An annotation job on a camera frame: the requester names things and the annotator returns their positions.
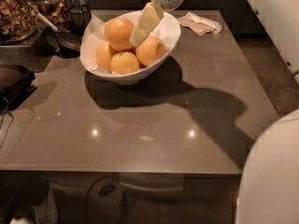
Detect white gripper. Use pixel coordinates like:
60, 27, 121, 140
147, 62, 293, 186
129, 0, 184, 48

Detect orange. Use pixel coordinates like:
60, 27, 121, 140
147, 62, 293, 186
111, 51, 140, 75
105, 18, 134, 51
135, 36, 165, 66
95, 41, 118, 72

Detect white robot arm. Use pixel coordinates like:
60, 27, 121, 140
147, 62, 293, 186
235, 0, 299, 224

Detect white ceramic bowl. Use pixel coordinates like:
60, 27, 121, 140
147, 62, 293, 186
79, 9, 181, 86

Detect folded paper napkins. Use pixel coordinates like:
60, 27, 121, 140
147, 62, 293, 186
178, 12, 222, 35

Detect dark scoop dish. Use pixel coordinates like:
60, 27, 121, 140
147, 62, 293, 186
54, 21, 81, 58

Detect large glass snack jar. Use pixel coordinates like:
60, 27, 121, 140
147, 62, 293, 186
0, 0, 37, 45

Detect black device on left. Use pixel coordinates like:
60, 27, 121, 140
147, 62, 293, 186
0, 64, 36, 110

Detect black wire cup holder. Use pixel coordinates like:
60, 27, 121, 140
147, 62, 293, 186
68, 5, 92, 36

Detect black cable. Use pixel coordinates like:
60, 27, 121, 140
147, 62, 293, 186
0, 96, 15, 149

